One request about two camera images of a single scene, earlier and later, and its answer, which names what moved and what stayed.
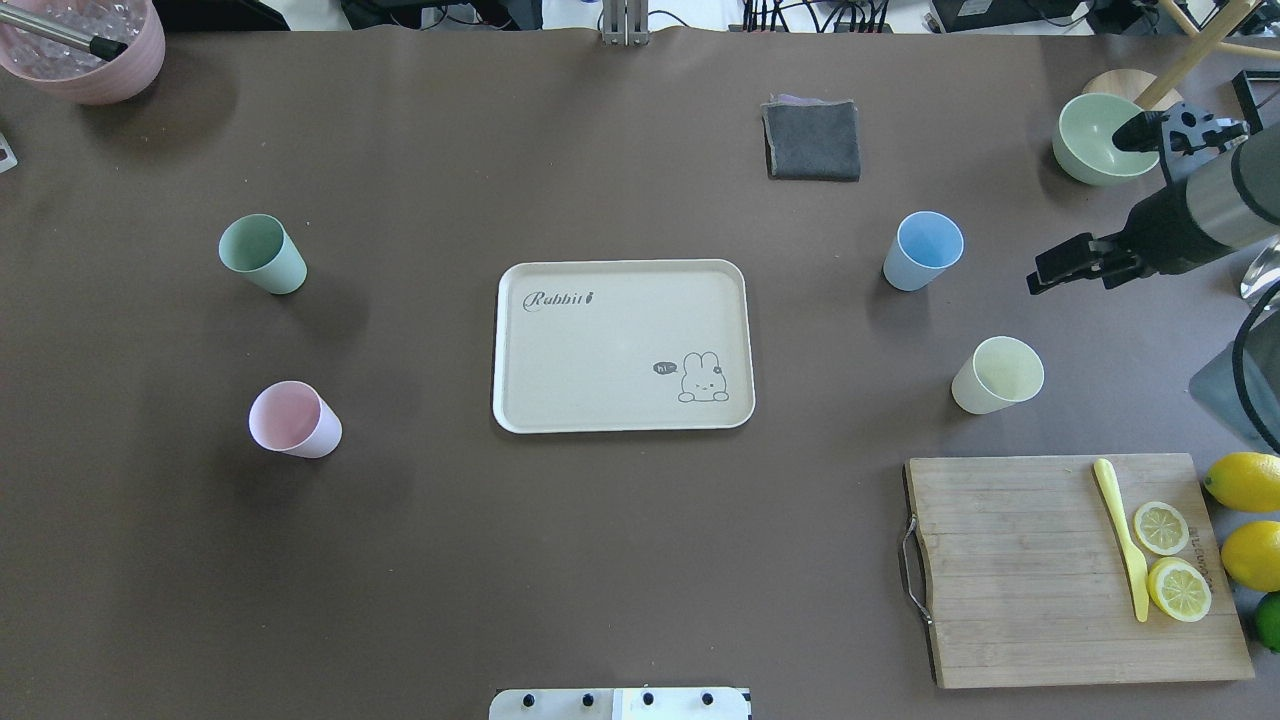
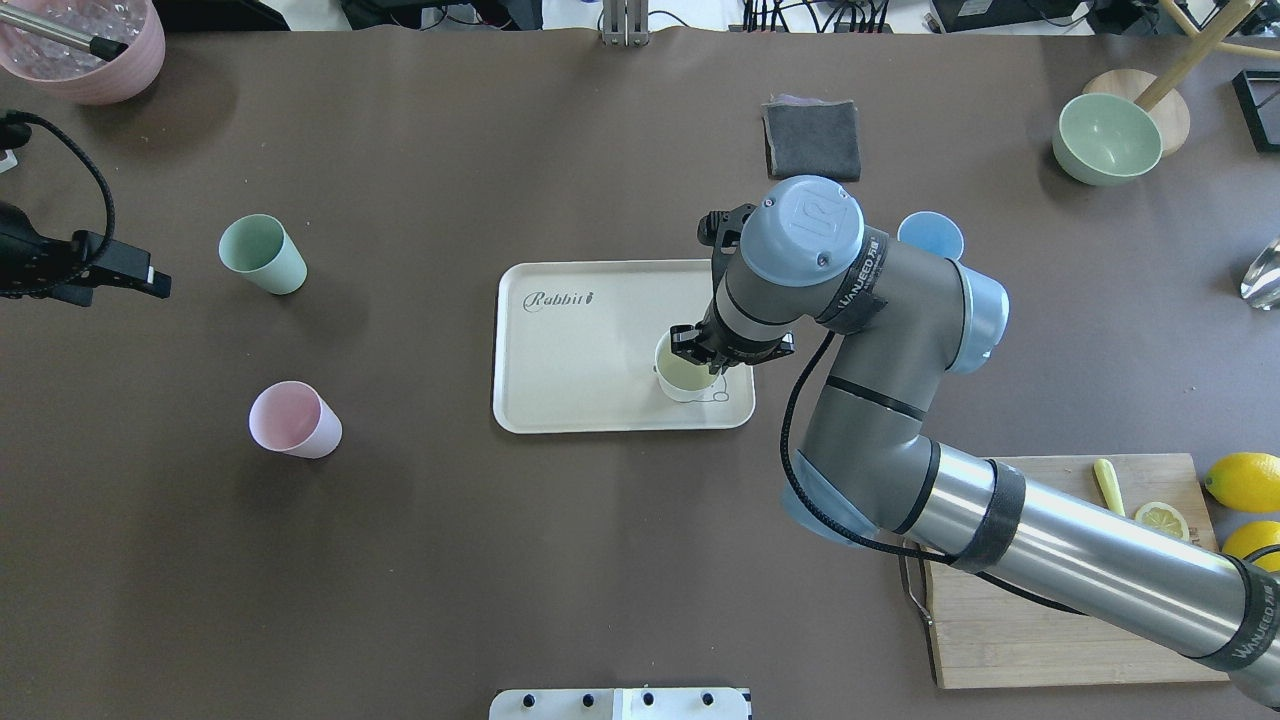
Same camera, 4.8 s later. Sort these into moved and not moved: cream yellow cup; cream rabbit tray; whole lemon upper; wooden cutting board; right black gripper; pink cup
Moved: cream yellow cup; right black gripper
Not moved: pink cup; whole lemon upper; cream rabbit tray; wooden cutting board
